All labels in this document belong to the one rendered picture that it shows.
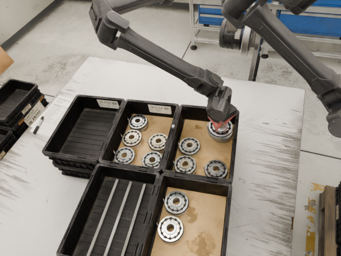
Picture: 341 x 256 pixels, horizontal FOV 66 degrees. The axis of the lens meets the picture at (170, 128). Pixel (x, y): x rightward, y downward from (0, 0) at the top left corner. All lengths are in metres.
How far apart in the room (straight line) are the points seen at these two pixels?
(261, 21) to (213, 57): 2.44
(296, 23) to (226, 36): 1.68
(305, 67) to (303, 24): 2.20
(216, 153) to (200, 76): 0.49
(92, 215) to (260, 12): 0.99
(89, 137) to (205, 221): 0.75
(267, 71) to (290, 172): 1.75
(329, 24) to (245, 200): 2.10
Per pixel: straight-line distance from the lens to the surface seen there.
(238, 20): 0.77
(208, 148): 1.30
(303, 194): 2.22
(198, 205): 1.16
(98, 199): 1.26
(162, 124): 1.41
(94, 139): 1.45
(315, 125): 2.62
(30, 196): 1.59
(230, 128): 1.12
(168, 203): 1.14
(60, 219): 1.45
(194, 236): 1.12
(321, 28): 3.03
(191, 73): 0.91
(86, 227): 1.23
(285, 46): 0.78
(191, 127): 1.38
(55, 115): 1.88
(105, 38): 0.89
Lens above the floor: 1.91
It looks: 51 degrees down
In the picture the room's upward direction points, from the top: 10 degrees counter-clockwise
